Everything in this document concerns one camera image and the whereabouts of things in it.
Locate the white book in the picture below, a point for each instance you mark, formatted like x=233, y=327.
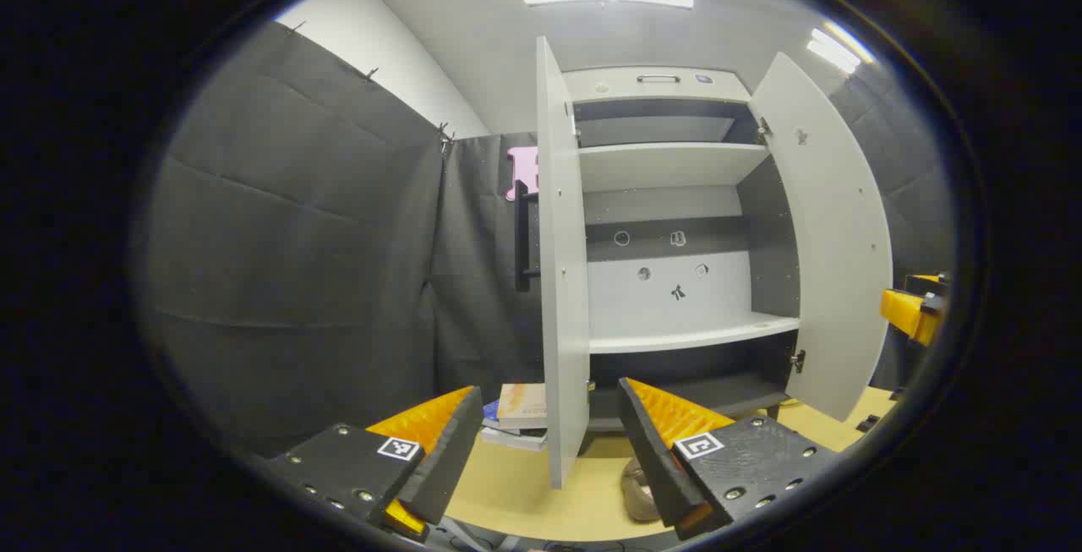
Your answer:
x=516, y=438

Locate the grey shoe cabinet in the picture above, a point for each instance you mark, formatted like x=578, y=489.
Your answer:
x=668, y=165

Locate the small black clip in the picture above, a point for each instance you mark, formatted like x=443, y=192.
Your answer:
x=867, y=424

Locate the blue book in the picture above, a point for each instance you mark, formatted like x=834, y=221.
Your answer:
x=490, y=415

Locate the brown fuzzy shoe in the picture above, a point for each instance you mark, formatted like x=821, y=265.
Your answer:
x=638, y=493

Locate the small ceiling light panel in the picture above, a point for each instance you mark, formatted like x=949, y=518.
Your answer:
x=833, y=49

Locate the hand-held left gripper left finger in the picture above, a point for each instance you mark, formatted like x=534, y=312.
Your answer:
x=448, y=459

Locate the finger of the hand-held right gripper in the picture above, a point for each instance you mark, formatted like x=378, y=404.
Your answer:
x=909, y=311

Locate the grey cabinet door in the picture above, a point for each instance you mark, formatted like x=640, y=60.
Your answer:
x=562, y=281
x=828, y=239

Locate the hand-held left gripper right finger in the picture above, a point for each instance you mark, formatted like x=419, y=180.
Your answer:
x=651, y=450

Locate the black backdrop cloth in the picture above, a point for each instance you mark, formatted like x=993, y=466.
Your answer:
x=296, y=239

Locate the beige book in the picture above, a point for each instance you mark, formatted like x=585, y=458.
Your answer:
x=522, y=404

